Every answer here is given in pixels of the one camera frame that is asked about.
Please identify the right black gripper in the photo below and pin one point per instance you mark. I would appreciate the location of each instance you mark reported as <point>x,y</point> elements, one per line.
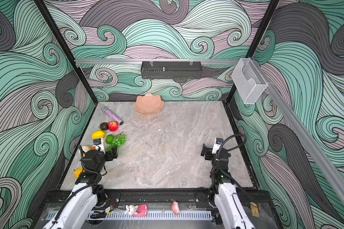
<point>209,152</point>

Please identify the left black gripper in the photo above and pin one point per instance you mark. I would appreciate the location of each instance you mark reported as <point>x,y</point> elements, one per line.
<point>110,157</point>

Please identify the yellow fake lemon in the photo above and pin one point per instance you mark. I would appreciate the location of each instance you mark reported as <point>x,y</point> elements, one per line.
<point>98,135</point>

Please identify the red fake apple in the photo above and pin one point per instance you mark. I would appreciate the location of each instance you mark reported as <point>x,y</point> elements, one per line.
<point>113,126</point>

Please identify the pink wavy fruit bowl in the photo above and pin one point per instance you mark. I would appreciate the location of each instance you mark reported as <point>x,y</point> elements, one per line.
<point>148,104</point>

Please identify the pale fake pear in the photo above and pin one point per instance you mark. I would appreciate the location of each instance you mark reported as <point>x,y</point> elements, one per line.
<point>85,149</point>

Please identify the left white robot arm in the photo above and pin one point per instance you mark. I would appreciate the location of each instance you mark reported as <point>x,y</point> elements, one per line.
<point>88,198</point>

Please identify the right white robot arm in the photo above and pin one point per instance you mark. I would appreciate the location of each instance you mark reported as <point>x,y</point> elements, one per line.
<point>223,191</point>

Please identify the green fake grape bunch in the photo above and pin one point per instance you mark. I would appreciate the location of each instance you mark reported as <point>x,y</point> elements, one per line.
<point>119,140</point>

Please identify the green fake lime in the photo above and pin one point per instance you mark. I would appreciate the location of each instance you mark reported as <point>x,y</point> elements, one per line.
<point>109,139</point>

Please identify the dark brown fake fruit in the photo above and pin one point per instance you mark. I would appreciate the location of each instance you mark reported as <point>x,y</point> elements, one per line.
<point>104,126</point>

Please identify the small yellow fake pepper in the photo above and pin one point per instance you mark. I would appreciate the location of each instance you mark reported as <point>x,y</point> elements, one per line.
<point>77,172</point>

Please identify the purple sprinkle tube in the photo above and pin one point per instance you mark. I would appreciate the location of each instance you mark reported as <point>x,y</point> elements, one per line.
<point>112,115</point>

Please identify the small pink figurine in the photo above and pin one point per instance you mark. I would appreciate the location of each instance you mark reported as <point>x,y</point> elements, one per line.
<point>175,208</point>

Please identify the white bunny pink toy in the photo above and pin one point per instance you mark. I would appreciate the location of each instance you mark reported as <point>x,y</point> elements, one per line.
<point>136,210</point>

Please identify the white slotted cable duct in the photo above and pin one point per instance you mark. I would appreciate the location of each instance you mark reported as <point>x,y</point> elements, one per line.
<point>163,215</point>

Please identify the clear plastic wall holder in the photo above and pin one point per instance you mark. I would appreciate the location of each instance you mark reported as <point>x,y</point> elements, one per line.
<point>249,80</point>

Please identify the black wall tray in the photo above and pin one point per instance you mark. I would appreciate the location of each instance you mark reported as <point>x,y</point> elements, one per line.
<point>171,70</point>

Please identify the aluminium rail right wall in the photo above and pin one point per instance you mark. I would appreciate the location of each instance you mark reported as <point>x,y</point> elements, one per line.
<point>330,172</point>

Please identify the aluminium rail wall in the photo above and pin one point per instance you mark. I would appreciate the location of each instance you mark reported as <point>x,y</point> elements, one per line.
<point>330,172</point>
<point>119,61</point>

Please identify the aluminium rail back wall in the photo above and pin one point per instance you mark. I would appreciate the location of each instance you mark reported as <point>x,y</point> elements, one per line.
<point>119,61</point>

